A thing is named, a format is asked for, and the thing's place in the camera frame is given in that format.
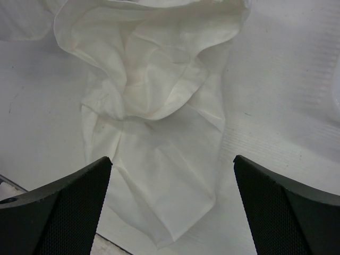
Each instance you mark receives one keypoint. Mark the white skirt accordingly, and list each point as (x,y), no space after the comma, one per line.
(154,104)

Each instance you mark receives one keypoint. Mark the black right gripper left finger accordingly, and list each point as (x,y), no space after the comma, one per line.
(58,218)

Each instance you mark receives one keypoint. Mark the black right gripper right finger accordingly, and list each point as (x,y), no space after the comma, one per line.
(286,216)

